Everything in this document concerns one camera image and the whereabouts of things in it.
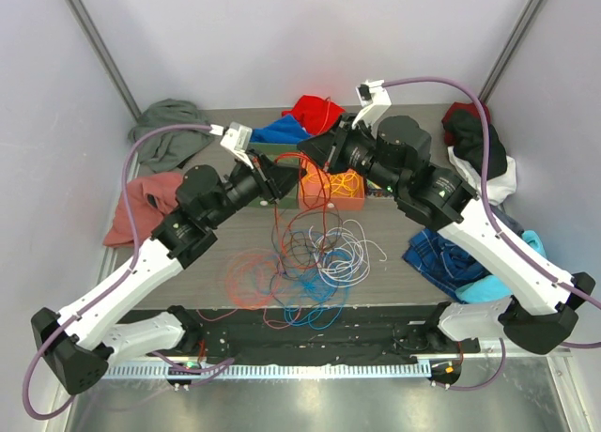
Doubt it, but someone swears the black cloth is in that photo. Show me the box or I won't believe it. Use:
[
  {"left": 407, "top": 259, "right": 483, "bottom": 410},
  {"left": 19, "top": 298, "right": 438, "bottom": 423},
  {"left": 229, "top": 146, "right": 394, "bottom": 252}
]
[{"left": 442, "top": 110, "right": 508, "bottom": 179}]

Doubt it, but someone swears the green drawer box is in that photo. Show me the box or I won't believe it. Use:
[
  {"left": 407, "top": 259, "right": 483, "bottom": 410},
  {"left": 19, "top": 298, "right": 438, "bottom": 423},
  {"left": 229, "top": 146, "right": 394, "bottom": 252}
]
[{"left": 248, "top": 143, "right": 299, "bottom": 209}]

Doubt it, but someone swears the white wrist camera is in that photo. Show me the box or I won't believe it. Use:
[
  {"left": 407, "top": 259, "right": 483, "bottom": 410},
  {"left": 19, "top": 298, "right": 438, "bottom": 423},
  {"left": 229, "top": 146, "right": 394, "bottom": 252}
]
[
  {"left": 352, "top": 80, "right": 392, "bottom": 130},
  {"left": 209, "top": 122, "right": 253, "bottom": 167}
]

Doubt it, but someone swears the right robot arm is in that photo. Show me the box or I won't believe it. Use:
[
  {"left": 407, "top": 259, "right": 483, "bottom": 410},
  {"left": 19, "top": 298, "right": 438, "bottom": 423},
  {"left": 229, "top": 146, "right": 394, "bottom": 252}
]
[{"left": 297, "top": 114, "right": 595, "bottom": 355}]

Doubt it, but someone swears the pink cable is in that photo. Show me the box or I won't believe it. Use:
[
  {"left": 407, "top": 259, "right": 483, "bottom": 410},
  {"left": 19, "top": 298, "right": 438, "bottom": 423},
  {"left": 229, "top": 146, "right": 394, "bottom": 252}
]
[{"left": 194, "top": 304, "right": 292, "bottom": 332}]

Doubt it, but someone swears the salmon drawer box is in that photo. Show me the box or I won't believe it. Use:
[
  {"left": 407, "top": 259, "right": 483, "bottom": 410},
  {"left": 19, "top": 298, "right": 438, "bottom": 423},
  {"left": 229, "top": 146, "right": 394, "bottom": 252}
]
[{"left": 298, "top": 166, "right": 365, "bottom": 211}]

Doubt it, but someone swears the cyan cloth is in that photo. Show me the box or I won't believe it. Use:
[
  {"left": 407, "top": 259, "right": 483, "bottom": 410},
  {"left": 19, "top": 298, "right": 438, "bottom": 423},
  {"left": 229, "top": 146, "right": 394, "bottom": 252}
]
[{"left": 455, "top": 230, "right": 547, "bottom": 304}]

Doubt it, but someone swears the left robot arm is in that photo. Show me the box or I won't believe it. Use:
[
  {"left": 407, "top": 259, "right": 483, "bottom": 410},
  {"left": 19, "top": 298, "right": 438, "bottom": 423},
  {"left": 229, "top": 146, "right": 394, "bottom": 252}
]
[{"left": 31, "top": 151, "right": 301, "bottom": 395}]

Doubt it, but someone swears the dusty pink cloth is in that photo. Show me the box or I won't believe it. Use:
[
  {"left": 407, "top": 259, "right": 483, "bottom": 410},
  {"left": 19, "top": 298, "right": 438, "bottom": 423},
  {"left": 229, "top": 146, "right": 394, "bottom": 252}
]
[{"left": 103, "top": 172, "right": 183, "bottom": 248}]

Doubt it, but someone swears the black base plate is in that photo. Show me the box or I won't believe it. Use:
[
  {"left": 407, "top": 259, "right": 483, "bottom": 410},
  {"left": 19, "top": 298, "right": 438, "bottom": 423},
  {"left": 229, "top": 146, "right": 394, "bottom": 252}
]
[{"left": 88, "top": 303, "right": 480, "bottom": 365}]

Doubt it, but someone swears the white cable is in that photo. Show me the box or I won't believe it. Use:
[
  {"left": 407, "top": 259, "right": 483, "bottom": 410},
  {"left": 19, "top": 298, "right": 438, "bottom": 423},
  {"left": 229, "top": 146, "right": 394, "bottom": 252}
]
[{"left": 312, "top": 218, "right": 389, "bottom": 290}]

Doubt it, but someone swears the yellow cable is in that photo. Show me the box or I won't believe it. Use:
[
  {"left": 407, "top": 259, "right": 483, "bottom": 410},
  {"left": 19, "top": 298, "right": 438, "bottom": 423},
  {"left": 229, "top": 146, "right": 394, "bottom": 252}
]
[{"left": 328, "top": 168, "right": 365, "bottom": 198}]

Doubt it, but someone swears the blue plaid cloth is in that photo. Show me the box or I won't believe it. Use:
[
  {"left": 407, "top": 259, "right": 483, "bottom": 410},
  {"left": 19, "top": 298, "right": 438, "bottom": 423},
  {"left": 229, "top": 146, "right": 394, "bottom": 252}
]
[{"left": 402, "top": 228, "right": 493, "bottom": 303}]

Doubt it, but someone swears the white cloth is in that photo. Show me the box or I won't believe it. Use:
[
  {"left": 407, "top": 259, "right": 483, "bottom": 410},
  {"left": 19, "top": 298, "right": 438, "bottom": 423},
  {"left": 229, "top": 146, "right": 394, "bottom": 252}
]
[{"left": 447, "top": 147, "right": 517, "bottom": 207}]

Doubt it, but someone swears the blue cable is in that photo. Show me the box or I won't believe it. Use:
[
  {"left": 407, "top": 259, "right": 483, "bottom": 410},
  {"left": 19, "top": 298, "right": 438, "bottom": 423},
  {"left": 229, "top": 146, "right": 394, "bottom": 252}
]
[{"left": 276, "top": 224, "right": 372, "bottom": 331}]

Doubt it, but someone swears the orange cable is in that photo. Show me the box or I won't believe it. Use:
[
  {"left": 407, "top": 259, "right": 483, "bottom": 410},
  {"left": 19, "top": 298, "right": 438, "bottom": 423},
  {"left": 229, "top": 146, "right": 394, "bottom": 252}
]
[{"left": 223, "top": 248, "right": 292, "bottom": 309}]

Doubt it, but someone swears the grey cloth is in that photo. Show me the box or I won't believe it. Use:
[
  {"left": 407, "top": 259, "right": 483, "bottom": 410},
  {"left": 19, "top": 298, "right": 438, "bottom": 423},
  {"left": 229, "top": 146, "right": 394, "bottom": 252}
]
[{"left": 128, "top": 99, "right": 214, "bottom": 173}]

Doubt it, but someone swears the dark red cloth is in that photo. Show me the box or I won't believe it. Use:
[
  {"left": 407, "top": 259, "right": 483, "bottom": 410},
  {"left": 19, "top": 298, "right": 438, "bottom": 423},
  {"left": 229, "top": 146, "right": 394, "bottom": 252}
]
[{"left": 441, "top": 102, "right": 480, "bottom": 124}]

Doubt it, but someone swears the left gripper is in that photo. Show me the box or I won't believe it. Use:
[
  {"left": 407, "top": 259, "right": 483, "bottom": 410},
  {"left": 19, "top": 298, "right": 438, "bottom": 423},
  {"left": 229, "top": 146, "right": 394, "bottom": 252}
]
[{"left": 207, "top": 147, "right": 307, "bottom": 228}]

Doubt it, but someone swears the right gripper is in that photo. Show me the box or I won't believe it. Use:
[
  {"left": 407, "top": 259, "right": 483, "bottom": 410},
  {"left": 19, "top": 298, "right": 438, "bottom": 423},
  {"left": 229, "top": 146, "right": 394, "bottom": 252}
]
[{"left": 299, "top": 114, "right": 405, "bottom": 197}]

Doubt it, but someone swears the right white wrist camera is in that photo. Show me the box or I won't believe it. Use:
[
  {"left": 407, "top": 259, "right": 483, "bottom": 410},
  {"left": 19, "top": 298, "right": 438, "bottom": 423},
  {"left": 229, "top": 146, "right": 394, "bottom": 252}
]
[{"left": 352, "top": 80, "right": 392, "bottom": 130}]

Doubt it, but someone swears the slotted cable duct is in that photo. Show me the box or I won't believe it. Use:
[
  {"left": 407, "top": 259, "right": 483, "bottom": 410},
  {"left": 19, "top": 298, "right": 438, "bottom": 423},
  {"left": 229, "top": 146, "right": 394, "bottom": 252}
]
[{"left": 104, "top": 361, "right": 431, "bottom": 381}]

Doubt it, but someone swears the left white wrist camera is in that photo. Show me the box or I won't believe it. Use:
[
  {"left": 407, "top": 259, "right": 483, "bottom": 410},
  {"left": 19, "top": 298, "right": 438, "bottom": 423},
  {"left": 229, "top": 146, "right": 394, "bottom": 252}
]
[{"left": 209, "top": 122, "right": 253, "bottom": 167}]

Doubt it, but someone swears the black cable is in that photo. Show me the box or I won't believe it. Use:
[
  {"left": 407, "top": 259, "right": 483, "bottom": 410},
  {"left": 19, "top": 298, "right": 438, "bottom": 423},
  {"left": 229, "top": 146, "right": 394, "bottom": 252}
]
[{"left": 270, "top": 206, "right": 339, "bottom": 273}]

